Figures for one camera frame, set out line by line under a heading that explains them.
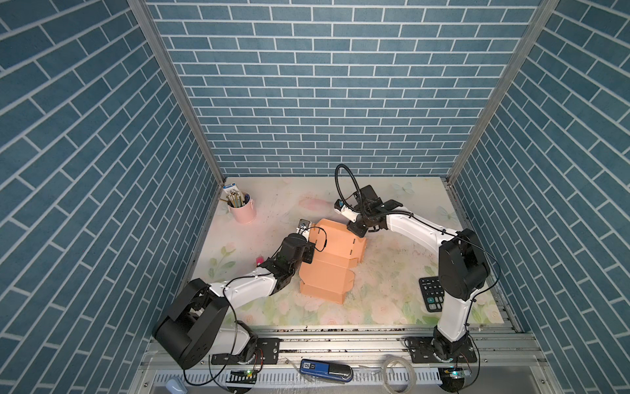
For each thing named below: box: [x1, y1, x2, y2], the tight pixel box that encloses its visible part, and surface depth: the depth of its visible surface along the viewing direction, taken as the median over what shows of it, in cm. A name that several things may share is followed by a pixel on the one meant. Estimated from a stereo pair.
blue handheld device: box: [299, 358, 354, 383], surface depth 70 cm
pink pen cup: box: [227, 197, 256, 224], surface depth 105 cm
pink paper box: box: [298, 218, 367, 305], surface depth 93 cm
